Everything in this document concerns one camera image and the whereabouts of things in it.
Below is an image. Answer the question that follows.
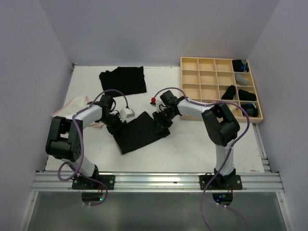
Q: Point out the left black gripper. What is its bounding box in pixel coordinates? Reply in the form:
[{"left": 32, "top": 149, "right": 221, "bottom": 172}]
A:
[{"left": 99, "top": 113, "right": 127, "bottom": 137}]

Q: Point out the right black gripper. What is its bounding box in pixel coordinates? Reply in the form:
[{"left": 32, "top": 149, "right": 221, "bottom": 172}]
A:
[{"left": 153, "top": 108, "right": 177, "bottom": 134}]

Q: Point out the black striped underwear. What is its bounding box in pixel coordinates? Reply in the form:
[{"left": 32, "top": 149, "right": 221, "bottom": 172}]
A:
[{"left": 107, "top": 112, "right": 170, "bottom": 154}]

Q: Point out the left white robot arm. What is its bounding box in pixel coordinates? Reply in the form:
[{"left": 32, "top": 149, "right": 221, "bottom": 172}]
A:
[{"left": 45, "top": 95, "right": 126, "bottom": 189}]

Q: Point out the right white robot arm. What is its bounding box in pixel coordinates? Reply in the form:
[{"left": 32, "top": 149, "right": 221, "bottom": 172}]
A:
[{"left": 151, "top": 90, "right": 240, "bottom": 189}]

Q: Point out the white pink-trimmed underwear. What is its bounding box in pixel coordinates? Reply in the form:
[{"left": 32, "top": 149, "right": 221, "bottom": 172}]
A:
[{"left": 52, "top": 96, "right": 103, "bottom": 129}]

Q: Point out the black rolled underwear middle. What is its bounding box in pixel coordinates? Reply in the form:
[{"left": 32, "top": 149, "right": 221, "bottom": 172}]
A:
[{"left": 221, "top": 85, "right": 236, "bottom": 100}]

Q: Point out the black rolled underwear right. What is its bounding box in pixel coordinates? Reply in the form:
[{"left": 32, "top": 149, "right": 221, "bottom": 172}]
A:
[{"left": 238, "top": 90, "right": 257, "bottom": 101}]

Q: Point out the grey rolled underwear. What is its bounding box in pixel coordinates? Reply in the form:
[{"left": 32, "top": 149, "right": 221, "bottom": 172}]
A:
[{"left": 234, "top": 73, "right": 249, "bottom": 86}]

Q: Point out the black blue rolled underwear bottom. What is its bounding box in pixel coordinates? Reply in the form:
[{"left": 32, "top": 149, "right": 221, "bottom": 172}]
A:
[{"left": 241, "top": 103, "right": 259, "bottom": 117}]

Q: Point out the black blue rolled underwear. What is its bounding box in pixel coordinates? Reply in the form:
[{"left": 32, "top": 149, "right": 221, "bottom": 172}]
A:
[
  {"left": 232, "top": 59, "right": 249, "bottom": 73},
  {"left": 241, "top": 103, "right": 259, "bottom": 117}
]

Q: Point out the black blue rolled underwear top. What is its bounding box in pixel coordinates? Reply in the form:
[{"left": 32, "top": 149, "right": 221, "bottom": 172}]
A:
[{"left": 232, "top": 59, "right": 249, "bottom": 73}]

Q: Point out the black folded garment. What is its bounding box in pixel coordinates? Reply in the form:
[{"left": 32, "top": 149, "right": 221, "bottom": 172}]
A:
[{"left": 99, "top": 66, "right": 147, "bottom": 95}]

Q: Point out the wooden compartment organizer box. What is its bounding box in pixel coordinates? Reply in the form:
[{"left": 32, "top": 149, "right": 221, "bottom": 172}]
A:
[{"left": 180, "top": 57, "right": 263, "bottom": 123}]

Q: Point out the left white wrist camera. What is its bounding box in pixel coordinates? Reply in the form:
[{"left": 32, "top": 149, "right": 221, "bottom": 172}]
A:
[{"left": 119, "top": 108, "right": 135, "bottom": 122}]

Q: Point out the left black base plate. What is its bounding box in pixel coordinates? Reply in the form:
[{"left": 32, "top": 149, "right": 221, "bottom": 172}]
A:
[{"left": 72, "top": 175, "right": 116, "bottom": 190}]

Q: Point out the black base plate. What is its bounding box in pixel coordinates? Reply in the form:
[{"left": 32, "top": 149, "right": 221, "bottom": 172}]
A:
[
  {"left": 199, "top": 173, "right": 243, "bottom": 190},
  {"left": 72, "top": 175, "right": 116, "bottom": 190}
]

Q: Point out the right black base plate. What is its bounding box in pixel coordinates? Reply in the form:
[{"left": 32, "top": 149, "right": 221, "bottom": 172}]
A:
[{"left": 199, "top": 173, "right": 243, "bottom": 190}]

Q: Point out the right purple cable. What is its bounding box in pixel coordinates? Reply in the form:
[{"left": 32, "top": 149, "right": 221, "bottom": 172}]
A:
[{"left": 153, "top": 87, "right": 251, "bottom": 231}]

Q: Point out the aluminium mounting rail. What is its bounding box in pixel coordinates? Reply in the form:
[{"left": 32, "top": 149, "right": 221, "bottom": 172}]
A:
[{"left": 31, "top": 171, "right": 284, "bottom": 193}]

